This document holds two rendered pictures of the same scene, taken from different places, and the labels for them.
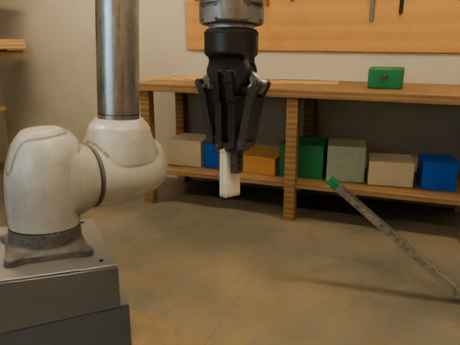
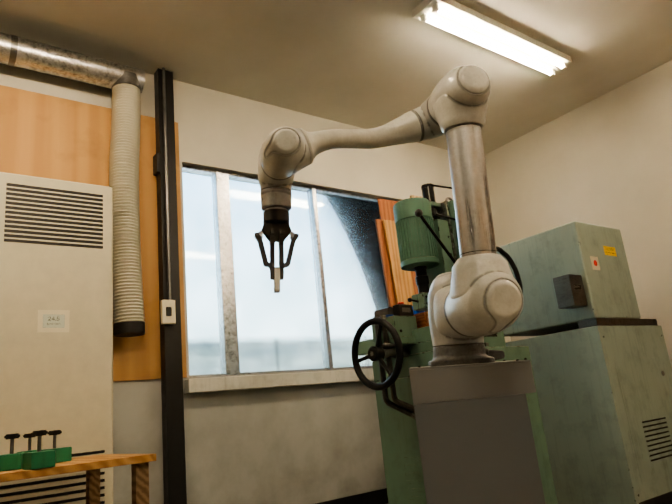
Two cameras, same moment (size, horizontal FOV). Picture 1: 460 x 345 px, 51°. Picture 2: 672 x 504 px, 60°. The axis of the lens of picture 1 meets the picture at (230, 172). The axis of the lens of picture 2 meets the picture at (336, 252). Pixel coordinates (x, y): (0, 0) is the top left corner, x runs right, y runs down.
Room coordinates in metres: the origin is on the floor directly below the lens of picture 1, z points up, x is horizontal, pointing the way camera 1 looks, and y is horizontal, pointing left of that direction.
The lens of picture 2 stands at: (1.68, -1.27, 0.61)
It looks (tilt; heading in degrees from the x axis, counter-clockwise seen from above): 15 degrees up; 122
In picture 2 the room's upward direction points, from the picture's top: 6 degrees counter-clockwise
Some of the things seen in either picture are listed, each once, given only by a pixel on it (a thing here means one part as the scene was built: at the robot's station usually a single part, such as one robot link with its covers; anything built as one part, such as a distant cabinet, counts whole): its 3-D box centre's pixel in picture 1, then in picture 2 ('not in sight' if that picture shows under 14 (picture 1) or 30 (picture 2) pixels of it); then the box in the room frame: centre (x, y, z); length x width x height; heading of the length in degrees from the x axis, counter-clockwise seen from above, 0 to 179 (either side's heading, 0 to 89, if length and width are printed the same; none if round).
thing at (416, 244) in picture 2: not in sight; (415, 235); (0.62, 1.14, 1.35); 0.18 x 0.18 x 0.31
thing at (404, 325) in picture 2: not in sight; (394, 329); (0.54, 0.96, 0.91); 0.15 x 0.14 x 0.09; 163
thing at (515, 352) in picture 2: not in sight; (452, 363); (0.65, 1.25, 0.76); 0.57 x 0.45 x 0.09; 73
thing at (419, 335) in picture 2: not in sight; (409, 339); (0.56, 1.04, 0.87); 0.61 x 0.30 x 0.06; 163
